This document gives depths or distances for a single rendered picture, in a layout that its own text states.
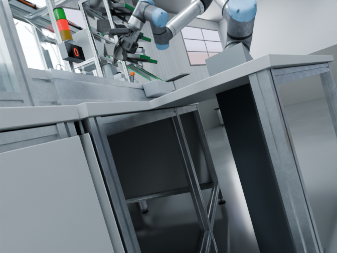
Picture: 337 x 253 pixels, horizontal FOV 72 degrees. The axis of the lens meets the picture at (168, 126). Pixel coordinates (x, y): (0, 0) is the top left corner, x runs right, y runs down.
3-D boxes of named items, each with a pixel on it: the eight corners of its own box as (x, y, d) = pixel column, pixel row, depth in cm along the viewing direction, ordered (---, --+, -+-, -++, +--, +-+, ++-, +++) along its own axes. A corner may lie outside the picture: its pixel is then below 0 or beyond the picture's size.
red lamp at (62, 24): (72, 31, 110) (69, 21, 110) (65, 28, 105) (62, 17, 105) (64, 35, 112) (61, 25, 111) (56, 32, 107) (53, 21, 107)
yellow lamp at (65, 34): (75, 41, 110) (72, 31, 110) (68, 38, 106) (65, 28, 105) (67, 45, 112) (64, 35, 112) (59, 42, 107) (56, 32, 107)
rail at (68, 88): (170, 104, 136) (164, 86, 135) (63, 112, 51) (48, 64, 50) (161, 107, 137) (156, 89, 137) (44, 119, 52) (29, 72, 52)
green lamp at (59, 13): (69, 21, 110) (66, 11, 110) (61, 17, 105) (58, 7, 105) (61, 25, 111) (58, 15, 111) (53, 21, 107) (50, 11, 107)
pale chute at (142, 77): (161, 88, 153) (163, 82, 151) (151, 89, 141) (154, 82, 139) (129, 70, 161) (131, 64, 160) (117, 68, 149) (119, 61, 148)
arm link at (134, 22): (129, 13, 115) (135, 19, 123) (125, 22, 116) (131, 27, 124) (141, 20, 113) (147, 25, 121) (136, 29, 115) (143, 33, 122)
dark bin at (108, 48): (150, 60, 153) (151, 48, 151) (139, 58, 141) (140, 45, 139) (116, 57, 164) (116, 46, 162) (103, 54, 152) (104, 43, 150)
